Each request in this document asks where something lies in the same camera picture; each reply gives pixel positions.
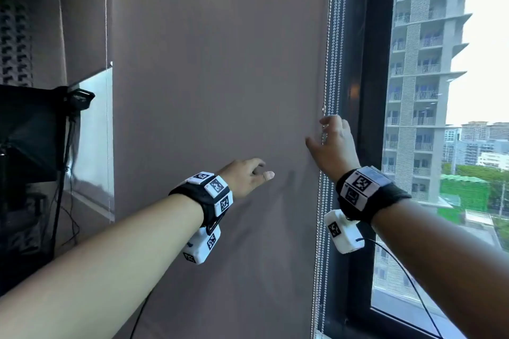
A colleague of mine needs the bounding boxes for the person's right hand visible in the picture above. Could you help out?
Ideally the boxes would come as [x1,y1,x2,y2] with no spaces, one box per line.
[305,114,362,184]

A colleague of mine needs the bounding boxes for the person's left hand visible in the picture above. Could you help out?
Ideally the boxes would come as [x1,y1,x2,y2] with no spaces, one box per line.
[216,158,276,200]

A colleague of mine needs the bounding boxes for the person's left forearm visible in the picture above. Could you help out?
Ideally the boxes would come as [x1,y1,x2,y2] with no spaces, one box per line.
[0,193,204,339]

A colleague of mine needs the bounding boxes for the person's right forearm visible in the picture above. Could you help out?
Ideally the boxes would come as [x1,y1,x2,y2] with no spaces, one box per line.
[372,199,509,339]

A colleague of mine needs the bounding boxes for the black left wristband with markers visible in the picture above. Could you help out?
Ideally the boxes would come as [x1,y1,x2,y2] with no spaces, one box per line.
[169,171,234,228]

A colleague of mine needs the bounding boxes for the black wristband with markers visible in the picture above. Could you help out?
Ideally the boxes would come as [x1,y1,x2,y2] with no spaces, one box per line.
[336,166,413,224]
[169,171,234,228]

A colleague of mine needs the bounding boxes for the black right wristband with markers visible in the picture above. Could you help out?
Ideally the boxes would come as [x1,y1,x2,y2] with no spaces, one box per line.
[336,166,413,224]

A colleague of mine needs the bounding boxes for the tall grey apartment building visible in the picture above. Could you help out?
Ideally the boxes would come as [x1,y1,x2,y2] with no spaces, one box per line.
[373,0,478,296]

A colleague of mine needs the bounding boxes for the green roofed building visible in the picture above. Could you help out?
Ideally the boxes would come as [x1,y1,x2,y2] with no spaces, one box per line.
[437,174,490,224]

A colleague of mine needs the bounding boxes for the distant city buildings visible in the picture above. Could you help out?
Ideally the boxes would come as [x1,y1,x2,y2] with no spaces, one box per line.
[443,121,509,172]

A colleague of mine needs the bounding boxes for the frosted window pane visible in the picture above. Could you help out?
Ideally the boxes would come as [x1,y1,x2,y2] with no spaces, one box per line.
[65,67,116,222]

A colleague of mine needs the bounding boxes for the black softbox light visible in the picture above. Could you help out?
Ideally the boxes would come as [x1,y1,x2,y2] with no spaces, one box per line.
[0,84,96,296]

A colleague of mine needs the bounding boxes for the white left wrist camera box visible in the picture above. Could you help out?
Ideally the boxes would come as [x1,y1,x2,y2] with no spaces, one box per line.
[182,225,222,265]

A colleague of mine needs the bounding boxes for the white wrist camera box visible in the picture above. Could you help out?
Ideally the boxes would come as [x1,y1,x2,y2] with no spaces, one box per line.
[182,225,222,265]
[324,209,365,255]

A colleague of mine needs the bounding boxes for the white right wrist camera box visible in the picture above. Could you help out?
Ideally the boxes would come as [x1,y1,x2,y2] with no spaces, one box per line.
[324,209,365,255]

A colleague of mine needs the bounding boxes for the black window frame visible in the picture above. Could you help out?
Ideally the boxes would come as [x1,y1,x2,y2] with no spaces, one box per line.
[318,0,442,339]

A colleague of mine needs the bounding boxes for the black right camera cable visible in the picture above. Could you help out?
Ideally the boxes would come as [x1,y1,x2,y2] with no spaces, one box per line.
[356,237,444,339]

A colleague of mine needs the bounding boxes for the black camera cable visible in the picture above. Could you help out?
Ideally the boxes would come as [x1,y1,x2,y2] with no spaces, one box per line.
[129,291,154,339]
[356,237,444,339]

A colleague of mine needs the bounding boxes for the black left camera cable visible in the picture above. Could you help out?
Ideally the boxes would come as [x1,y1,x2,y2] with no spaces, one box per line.
[129,291,154,339]

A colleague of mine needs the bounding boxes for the black power cord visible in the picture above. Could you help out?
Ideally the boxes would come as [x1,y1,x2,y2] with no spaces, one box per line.
[51,120,81,248]

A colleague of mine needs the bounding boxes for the patterned wall panel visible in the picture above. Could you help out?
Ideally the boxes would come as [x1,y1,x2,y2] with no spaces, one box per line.
[0,0,34,87]

